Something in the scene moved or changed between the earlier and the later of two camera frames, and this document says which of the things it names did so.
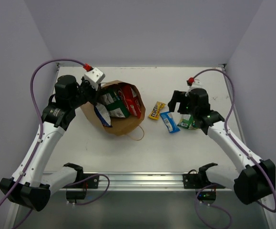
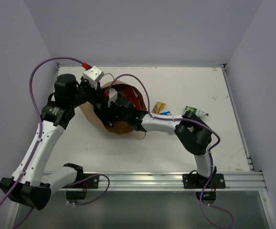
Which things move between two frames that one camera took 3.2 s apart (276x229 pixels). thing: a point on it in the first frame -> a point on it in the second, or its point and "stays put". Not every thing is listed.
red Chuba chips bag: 131,99 stays put
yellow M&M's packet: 155,113 stays put
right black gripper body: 185,107 -> 110,113
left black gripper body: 87,89 stays put
